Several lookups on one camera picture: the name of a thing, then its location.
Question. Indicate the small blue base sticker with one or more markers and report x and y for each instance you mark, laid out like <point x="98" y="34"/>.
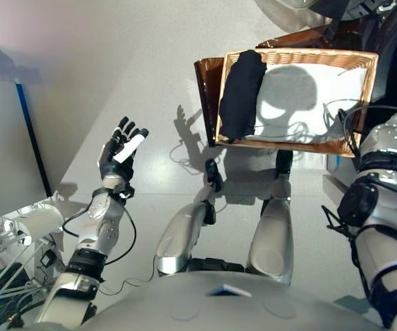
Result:
<point x="336" y="162"/>

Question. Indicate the blue white chest emblem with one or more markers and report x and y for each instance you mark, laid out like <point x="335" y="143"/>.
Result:
<point x="231" y="291"/>

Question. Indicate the black computer with lights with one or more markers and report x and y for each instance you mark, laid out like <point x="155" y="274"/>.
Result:
<point x="1" y="282"/>

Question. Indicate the white tube stand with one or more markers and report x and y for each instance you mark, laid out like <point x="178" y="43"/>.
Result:
<point x="11" y="267"/>

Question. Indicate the white basket liner cloth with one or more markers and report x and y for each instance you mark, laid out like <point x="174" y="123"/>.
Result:
<point x="339" y="82"/>

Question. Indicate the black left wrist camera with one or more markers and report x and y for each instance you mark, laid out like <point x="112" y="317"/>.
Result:
<point x="126" y="193"/>

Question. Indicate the silver right robot leg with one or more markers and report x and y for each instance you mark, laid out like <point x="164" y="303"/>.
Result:
<point x="270" y="241"/>

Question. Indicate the silver left robot leg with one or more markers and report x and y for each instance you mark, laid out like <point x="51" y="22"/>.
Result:
<point x="181" y="234"/>

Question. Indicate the grey robot torso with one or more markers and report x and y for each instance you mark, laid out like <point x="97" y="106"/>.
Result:
<point x="184" y="303"/>

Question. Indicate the dark navy garment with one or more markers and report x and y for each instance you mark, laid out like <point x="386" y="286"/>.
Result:
<point x="241" y="96"/>

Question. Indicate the silver robot leg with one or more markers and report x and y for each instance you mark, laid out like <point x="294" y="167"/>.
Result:
<point x="270" y="241"/>
<point x="181" y="234"/>

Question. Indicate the glossy brown stand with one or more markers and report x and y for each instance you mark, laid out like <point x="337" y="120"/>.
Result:
<point x="208" y="103"/>

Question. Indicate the black power adapter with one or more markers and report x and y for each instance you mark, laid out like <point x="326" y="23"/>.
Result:
<point x="48" y="258"/>

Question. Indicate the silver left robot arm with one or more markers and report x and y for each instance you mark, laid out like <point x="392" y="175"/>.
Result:
<point x="105" y="220"/>

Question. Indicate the grey panel with blue edge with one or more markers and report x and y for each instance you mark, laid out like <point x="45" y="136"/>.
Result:
<point x="5" y="155"/>

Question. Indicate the wicker laundry basket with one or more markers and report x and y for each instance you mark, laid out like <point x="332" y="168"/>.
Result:
<point x="305" y="57"/>

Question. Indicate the white cylindrical lamp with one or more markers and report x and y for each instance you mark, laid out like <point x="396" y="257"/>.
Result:
<point x="43" y="220"/>

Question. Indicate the washing machine glass door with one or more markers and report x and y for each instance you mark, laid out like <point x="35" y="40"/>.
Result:
<point x="288" y="13"/>

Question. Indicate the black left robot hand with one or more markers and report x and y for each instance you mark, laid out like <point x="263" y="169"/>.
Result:
<point x="113" y="169"/>

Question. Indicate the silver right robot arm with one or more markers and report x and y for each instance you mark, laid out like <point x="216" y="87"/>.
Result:
<point x="384" y="207"/>

